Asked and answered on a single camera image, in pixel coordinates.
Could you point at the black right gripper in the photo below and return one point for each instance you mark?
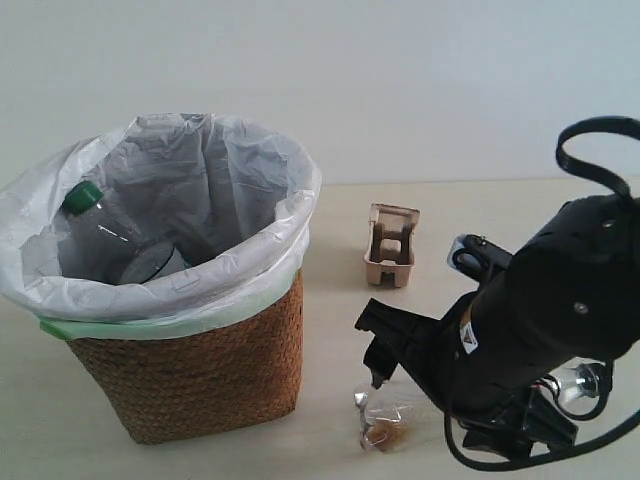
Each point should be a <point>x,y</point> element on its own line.
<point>478,365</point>

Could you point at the red label cola bottle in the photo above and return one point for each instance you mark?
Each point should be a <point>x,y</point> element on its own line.
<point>399,416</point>

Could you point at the brown cardboard pulp tray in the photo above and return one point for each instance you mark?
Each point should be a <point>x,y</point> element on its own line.
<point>390,243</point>

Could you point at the green label water bottle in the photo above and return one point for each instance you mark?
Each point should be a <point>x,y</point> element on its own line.
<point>114,249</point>

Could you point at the white plastic bin liner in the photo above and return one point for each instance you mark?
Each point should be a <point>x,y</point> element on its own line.
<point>234,197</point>

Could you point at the woven wicker waste basket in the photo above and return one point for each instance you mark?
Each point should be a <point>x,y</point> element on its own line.
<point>225,379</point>

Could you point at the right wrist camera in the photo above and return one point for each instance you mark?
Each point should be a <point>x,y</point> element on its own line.
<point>477,258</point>

